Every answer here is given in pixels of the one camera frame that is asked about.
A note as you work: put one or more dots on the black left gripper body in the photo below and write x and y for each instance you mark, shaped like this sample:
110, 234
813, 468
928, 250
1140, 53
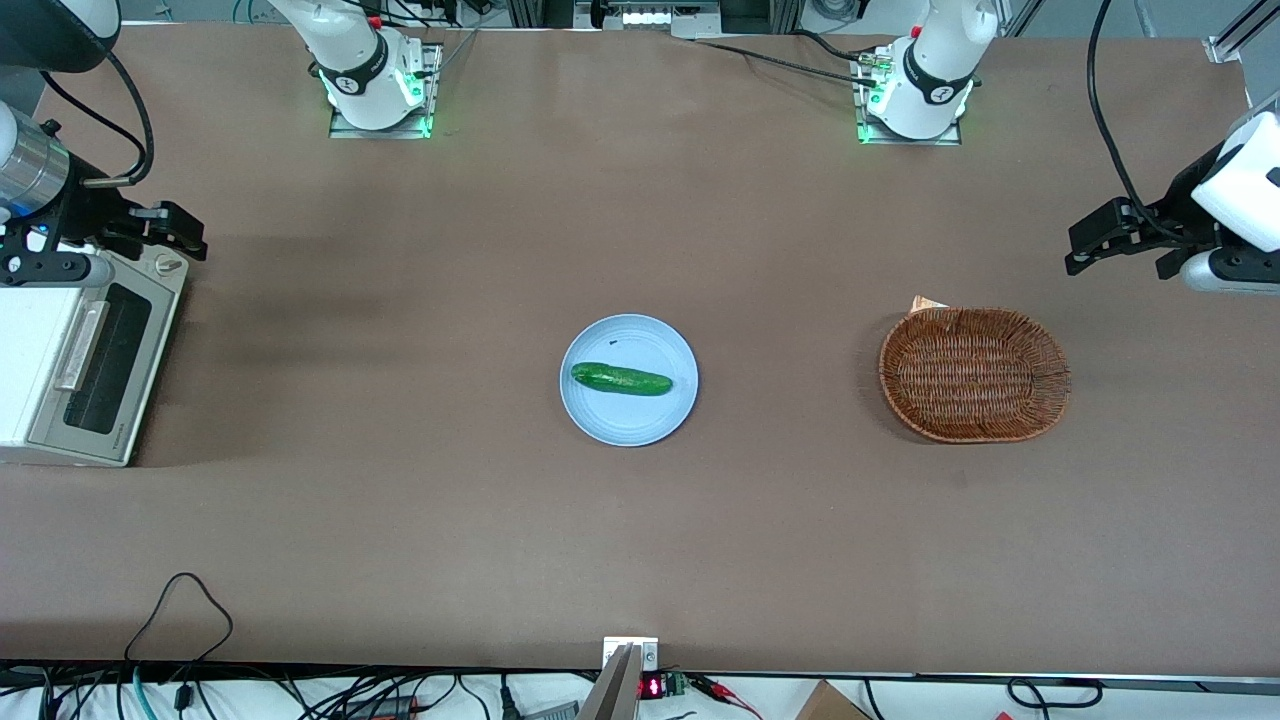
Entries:
1178, 209

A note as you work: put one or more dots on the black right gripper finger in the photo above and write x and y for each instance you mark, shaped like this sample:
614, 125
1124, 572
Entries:
165, 213
185, 243

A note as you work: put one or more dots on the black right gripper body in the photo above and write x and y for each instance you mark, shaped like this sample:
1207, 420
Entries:
88, 216

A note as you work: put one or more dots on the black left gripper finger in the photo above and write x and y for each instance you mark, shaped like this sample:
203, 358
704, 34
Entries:
1175, 265
1100, 235

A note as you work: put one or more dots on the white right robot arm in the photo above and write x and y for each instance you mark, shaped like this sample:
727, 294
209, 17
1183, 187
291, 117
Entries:
360, 50

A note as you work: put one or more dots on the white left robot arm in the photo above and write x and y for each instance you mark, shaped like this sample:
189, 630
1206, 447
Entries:
940, 60

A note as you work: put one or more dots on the silver oven knob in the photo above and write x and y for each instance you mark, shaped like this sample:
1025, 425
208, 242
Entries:
170, 265

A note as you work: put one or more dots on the white toaster oven body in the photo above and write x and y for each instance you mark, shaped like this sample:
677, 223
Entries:
30, 370

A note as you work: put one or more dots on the brown wicker basket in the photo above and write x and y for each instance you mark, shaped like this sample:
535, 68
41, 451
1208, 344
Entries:
975, 375

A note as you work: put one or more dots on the small paper tag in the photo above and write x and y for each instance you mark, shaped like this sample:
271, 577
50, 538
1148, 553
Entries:
925, 303

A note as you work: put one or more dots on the green cucumber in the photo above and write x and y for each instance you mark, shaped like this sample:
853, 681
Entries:
620, 379

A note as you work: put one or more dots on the light blue plate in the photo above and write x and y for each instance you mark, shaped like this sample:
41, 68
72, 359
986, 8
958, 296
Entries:
630, 415

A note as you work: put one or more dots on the grey white power unit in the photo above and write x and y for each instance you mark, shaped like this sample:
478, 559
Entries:
650, 18

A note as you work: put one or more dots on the brown cardboard box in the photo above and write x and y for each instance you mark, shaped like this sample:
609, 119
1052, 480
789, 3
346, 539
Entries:
830, 705

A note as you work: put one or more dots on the black power plug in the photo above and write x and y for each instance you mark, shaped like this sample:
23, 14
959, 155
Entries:
509, 700

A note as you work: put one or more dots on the red clip leads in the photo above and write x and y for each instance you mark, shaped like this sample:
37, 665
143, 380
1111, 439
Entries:
725, 692

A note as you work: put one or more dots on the red digit display module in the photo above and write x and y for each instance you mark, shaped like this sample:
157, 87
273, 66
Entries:
655, 687

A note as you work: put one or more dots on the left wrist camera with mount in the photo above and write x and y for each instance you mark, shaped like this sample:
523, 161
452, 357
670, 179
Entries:
1225, 272

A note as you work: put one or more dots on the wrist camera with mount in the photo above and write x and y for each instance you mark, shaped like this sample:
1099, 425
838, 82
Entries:
50, 268
1225, 272

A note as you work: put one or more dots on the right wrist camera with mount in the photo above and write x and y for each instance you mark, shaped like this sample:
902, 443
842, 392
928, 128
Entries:
50, 268

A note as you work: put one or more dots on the aluminium frame profile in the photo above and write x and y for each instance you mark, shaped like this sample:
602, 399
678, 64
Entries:
1235, 40

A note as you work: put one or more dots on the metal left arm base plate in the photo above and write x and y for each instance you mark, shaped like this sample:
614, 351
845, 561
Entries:
858, 110

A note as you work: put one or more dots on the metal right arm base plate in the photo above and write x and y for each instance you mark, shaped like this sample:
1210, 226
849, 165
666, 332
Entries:
432, 70

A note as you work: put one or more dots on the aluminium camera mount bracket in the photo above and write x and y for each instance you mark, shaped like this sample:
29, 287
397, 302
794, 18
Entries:
625, 680

